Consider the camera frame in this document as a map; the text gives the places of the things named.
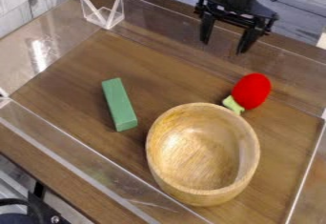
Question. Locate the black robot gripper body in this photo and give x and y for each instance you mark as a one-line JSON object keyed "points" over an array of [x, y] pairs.
{"points": [[244, 13]]}

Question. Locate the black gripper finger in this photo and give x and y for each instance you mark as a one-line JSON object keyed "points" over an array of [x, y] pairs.
{"points": [[207, 27], [251, 36]]}

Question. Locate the red plush strawberry toy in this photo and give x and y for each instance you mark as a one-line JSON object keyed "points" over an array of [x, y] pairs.
{"points": [[249, 93]]}

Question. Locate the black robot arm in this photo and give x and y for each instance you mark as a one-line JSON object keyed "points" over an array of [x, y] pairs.
{"points": [[244, 13]]}

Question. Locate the green rectangular block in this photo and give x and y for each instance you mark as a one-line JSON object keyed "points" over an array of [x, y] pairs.
{"points": [[120, 105]]}

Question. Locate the wooden bowl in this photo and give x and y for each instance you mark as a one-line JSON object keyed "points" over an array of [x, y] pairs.
{"points": [[204, 153]]}

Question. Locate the clear acrylic corner bracket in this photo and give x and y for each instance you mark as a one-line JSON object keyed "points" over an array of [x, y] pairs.
{"points": [[104, 17]]}

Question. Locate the black clamp with cable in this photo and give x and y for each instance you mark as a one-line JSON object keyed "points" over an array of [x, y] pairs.
{"points": [[23, 208]]}

